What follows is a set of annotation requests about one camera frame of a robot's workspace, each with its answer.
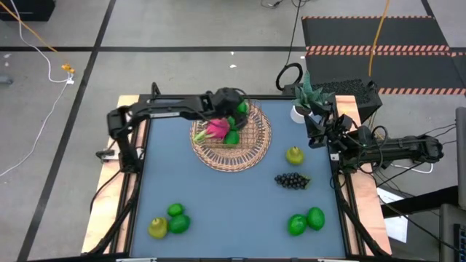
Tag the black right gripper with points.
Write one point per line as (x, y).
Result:
(344, 140)

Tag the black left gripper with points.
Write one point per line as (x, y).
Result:
(227, 100)

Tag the green plastic fruit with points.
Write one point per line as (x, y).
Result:
(297, 225)
(242, 108)
(179, 224)
(316, 218)
(175, 210)
(232, 137)
(232, 123)

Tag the pink toy dragon fruit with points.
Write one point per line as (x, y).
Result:
(218, 129)

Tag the yellow-green toy pear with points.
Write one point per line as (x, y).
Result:
(158, 229)
(295, 156)

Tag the dark toy grape bunch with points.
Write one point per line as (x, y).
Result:
(291, 180)

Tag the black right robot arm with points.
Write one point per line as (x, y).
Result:
(400, 149)

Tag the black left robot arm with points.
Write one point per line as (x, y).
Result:
(171, 107)

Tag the white plant pot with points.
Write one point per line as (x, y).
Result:
(295, 116)

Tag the green artificial leafy plant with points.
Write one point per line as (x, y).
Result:
(309, 96)

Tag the round woven placemat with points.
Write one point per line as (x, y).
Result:
(229, 160)

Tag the black perforated computer case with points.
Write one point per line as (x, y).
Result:
(349, 91)

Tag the black hazard-striped floor mat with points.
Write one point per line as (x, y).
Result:
(335, 32)
(338, 69)

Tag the wooden table side board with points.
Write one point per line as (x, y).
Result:
(105, 203)
(367, 203)

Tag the white paper sheet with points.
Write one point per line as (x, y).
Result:
(397, 229)

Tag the black control box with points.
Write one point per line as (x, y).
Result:
(107, 155)

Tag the grey monitor back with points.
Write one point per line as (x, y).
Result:
(461, 156)

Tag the grey floor object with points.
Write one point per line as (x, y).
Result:
(5, 80)

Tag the black floor box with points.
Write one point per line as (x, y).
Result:
(25, 9)

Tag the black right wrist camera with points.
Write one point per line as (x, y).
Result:
(345, 121)

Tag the black table frame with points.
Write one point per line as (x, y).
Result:
(269, 97)

